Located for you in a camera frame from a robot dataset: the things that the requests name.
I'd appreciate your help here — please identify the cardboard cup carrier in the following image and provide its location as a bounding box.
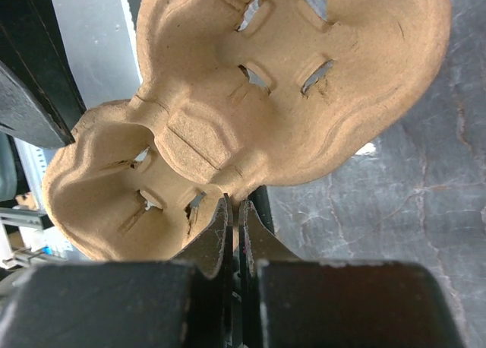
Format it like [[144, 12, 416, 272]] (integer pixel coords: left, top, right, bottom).
[[42, 0, 451, 261]]

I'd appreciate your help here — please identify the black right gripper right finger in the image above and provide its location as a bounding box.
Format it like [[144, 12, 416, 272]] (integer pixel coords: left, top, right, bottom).
[[238, 201, 463, 347]]

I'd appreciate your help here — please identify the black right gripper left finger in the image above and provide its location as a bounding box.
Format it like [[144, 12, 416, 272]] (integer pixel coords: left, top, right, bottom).
[[1, 198, 232, 347]]

